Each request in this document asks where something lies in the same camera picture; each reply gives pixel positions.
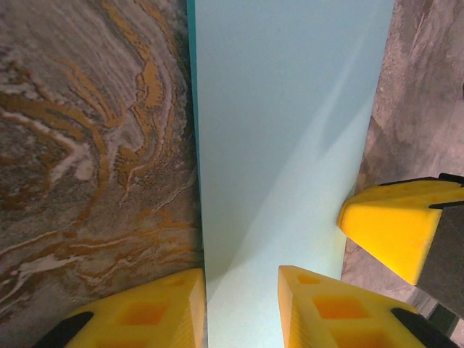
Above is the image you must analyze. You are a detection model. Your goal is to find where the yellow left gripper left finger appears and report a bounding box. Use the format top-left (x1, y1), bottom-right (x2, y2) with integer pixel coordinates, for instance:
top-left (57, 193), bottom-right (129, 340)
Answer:
top-left (36, 268), bottom-right (208, 348)

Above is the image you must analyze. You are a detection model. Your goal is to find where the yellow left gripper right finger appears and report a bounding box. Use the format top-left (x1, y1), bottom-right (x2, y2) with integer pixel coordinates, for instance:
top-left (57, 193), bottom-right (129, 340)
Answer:
top-left (277, 265), bottom-right (456, 348)

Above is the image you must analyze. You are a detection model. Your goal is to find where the light blue cloth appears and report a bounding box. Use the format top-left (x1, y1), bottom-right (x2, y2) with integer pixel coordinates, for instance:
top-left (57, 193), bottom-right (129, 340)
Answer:
top-left (186, 0), bottom-right (396, 348)

